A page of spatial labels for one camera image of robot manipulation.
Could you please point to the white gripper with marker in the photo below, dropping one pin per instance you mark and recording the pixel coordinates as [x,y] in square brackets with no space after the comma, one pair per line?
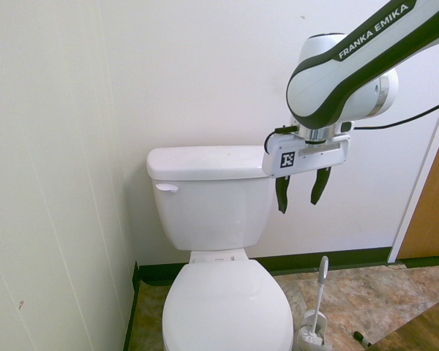
[314,155]

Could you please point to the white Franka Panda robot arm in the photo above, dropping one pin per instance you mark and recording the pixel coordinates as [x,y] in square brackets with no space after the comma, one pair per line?
[329,84]

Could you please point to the white toilet tank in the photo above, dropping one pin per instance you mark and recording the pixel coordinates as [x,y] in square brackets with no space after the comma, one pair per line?
[214,212]

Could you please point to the white toilet tank lid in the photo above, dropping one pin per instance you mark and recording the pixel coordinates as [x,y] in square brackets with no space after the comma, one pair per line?
[205,161]

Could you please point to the white toilet brush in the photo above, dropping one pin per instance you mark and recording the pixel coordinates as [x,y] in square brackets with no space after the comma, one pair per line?
[320,292]

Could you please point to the white toilet seat lid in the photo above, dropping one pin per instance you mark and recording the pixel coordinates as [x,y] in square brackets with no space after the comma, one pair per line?
[227,303]

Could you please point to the white toilet flush lever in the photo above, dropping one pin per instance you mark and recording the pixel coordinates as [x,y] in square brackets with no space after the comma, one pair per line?
[165,187]

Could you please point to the white toilet brush holder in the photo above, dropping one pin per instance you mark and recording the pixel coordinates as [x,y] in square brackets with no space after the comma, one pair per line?
[311,331]

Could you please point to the brown wooden door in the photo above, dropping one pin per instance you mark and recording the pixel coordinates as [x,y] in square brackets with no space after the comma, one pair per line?
[430,190]

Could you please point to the white door frame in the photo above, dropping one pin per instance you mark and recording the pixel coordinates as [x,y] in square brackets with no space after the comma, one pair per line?
[419,183]

